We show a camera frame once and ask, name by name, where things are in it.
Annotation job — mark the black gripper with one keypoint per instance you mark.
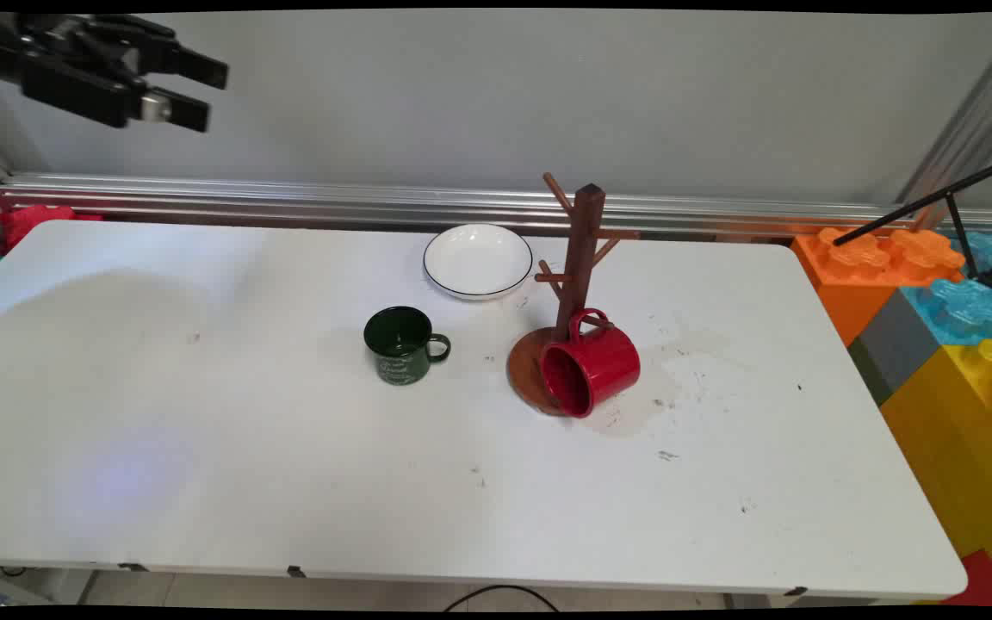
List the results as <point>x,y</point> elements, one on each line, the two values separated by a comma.
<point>65,65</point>

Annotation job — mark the red ceramic mug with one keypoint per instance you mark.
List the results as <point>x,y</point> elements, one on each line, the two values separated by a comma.
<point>604,362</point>

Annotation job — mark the red plush object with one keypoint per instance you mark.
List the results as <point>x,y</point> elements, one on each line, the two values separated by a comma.
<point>31,222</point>

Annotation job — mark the white plate with dark rim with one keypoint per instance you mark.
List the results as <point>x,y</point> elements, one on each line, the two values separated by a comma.
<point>477,260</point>

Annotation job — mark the dark green enamel mug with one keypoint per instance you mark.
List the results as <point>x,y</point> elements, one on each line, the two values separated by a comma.
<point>399,349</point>

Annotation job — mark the brown wooden mug tree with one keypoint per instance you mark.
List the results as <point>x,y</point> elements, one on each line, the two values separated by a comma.
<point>584,250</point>

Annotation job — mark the orange foam building block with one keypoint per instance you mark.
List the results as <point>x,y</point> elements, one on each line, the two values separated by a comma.
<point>858,275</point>

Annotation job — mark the blue and grey foam block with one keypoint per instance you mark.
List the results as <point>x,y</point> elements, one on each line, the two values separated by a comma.
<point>935,323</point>

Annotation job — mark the black tripod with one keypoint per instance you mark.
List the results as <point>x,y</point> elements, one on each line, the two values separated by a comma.
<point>961,215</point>

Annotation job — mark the large coloured toy bricks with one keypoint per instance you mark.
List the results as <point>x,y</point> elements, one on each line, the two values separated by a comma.
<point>952,448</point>

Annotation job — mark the aluminium frame rail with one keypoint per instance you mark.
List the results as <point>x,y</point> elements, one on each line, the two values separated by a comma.
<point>375,200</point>

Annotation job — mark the aluminium frame post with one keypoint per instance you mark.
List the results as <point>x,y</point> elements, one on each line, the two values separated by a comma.
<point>970,112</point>

